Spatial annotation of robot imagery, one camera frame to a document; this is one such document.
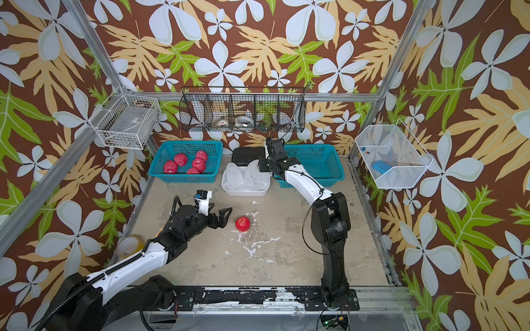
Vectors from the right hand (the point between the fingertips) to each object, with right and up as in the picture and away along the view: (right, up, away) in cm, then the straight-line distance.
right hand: (261, 161), depth 94 cm
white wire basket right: (+54, +1, -10) cm, 55 cm away
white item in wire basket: (-9, +20, +4) cm, 22 cm away
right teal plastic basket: (+35, +2, +23) cm, 42 cm away
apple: (-49, -2, +13) cm, 50 cm away
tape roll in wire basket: (-19, +18, +2) cm, 26 cm away
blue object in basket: (+47, -3, -15) cm, 50 cm away
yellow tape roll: (-57, -37, -7) cm, 68 cm away
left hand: (-15, -18, -12) cm, 27 cm away
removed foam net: (-13, -8, +4) cm, 16 cm away
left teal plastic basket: (-43, +1, +23) cm, 49 cm away
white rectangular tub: (-9, -16, +7) cm, 19 cm away
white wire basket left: (-57, +16, -8) cm, 60 cm away
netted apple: (-8, -28, -6) cm, 30 cm away
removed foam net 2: (-3, -8, +7) cm, 11 cm away
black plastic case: (-11, +4, +20) cm, 23 cm away
